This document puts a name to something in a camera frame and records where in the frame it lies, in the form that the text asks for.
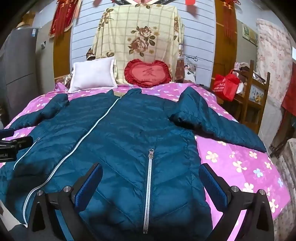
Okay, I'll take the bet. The red shopping bag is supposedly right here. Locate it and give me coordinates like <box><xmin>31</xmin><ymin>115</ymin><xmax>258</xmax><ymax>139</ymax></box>
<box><xmin>212</xmin><ymin>70</ymin><xmax>242</xmax><ymax>102</ymax></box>

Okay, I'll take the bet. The wooden chair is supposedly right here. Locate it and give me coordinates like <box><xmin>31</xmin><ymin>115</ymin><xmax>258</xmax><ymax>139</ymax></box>
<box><xmin>233</xmin><ymin>72</ymin><xmax>271</xmax><ymax>133</ymax></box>

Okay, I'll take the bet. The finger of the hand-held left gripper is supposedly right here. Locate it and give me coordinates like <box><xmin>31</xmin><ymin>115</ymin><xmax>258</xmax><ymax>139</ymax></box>
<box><xmin>0</xmin><ymin>136</ymin><xmax>34</xmax><ymax>151</ymax></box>
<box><xmin>0</xmin><ymin>128</ymin><xmax>15</xmax><ymax>138</ymax></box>

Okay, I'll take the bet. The brown wooden door frame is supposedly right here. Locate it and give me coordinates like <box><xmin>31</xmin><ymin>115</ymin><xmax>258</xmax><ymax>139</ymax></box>
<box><xmin>211</xmin><ymin>0</ymin><xmax>243</xmax><ymax>75</ymax></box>
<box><xmin>53</xmin><ymin>30</ymin><xmax>73</xmax><ymax>79</ymax></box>

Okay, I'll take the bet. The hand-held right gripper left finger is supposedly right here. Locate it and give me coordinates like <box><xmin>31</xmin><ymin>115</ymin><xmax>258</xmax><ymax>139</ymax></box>
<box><xmin>26</xmin><ymin>163</ymin><xmax>104</xmax><ymax>241</ymax></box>

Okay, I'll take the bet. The teal quilted jacket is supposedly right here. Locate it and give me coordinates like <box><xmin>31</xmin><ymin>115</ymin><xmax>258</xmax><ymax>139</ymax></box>
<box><xmin>0</xmin><ymin>87</ymin><xmax>267</xmax><ymax>235</ymax></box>

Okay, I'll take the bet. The grey refrigerator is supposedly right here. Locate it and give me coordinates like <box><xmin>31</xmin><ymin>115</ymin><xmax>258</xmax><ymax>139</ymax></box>
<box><xmin>0</xmin><ymin>28</ymin><xmax>40</xmax><ymax>117</ymax></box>

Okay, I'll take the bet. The brown floral cushion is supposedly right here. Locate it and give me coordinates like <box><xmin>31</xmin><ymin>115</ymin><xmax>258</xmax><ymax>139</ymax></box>
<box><xmin>55</xmin><ymin>71</ymin><xmax>75</xmax><ymax>92</ymax></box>

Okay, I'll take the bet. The white pillow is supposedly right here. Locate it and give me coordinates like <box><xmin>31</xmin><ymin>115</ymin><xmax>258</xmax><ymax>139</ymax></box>
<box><xmin>68</xmin><ymin>57</ymin><xmax>118</xmax><ymax>93</ymax></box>

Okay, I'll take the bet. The red cloth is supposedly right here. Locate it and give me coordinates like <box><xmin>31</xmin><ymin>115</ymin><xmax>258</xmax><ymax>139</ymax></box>
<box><xmin>281</xmin><ymin>76</ymin><xmax>296</xmax><ymax>116</ymax></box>

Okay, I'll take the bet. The red heart-shaped cushion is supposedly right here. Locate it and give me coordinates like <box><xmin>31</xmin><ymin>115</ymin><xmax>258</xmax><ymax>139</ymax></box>
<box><xmin>124</xmin><ymin>60</ymin><xmax>173</xmax><ymax>88</ymax></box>

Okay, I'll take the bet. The pink white cloth bundle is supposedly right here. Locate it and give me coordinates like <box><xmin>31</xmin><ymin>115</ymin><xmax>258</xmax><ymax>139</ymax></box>
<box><xmin>233</xmin><ymin>61</ymin><xmax>255</xmax><ymax>93</ymax></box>

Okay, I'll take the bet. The cream floral checked cloth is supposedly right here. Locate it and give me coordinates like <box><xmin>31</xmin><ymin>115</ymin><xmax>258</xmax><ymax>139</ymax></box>
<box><xmin>87</xmin><ymin>5</ymin><xmax>185</xmax><ymax>85</ymax></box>

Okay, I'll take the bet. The framed wall picture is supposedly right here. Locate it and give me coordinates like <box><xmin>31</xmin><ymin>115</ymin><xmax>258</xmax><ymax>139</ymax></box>
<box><xmin>242</xmin><ymin>23</ymin><xmax>258</xmax><ymax>45</ymax></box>

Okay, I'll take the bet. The pale floral curtain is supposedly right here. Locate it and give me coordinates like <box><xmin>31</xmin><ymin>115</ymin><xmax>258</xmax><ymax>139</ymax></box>
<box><xmin>255</xmin><ymin>19</ymin><xmax>292</xmax><ymax>149</ymax></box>

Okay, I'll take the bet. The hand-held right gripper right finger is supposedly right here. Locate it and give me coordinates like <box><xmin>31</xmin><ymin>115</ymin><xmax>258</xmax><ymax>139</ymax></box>
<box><xmin>198</xmin><ymin>163</ymin><xmax>276</xmax><ymax>241</ymax></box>

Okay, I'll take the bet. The red knot ornament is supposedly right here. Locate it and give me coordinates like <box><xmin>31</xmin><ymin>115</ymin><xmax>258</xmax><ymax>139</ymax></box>
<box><xmin>218</xmin><ymin>0</ymin><xmax>239</xmax><ymax>40</ymax></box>

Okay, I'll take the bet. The pink floral bedsheet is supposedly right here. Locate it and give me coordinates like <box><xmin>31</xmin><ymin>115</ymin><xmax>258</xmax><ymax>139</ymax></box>
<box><xmin>0</xmin><ymin>82</ymin><xmax>291</xmax><ymax>241</ymax></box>

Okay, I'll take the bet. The red hanging banner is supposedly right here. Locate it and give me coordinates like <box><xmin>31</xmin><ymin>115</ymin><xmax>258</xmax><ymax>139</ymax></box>
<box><xmin>48</xmin><ymin>0</ymin><xmax>82</xmax><ymax>39</ymax></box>

